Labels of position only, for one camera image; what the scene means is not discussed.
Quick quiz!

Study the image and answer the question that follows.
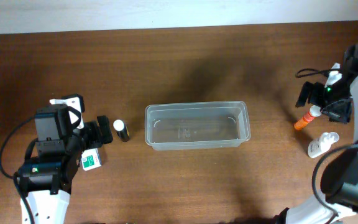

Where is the dark bottle with white cap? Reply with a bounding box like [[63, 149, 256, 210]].
[[113, 119, 130, 142]]

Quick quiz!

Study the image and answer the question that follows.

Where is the orange tube with white cap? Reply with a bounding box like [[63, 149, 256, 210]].
[[293, 105, 321, 131]]

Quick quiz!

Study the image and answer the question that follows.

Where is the white squeeze bottle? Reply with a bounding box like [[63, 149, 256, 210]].
[[307, 132, 339, 158]]

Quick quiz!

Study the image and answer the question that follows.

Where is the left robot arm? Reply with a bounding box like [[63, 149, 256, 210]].
[[14, 115, 113, 223]]

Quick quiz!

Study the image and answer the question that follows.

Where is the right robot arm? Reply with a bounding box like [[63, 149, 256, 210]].
[[273, 43, 358, 224]]

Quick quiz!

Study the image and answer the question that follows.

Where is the clear plastic container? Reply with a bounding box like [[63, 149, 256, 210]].
[[145, 101, 251, 151]]

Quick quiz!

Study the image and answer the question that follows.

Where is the white and green box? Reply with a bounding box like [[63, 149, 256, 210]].
[[81, 148, 102, 171]]

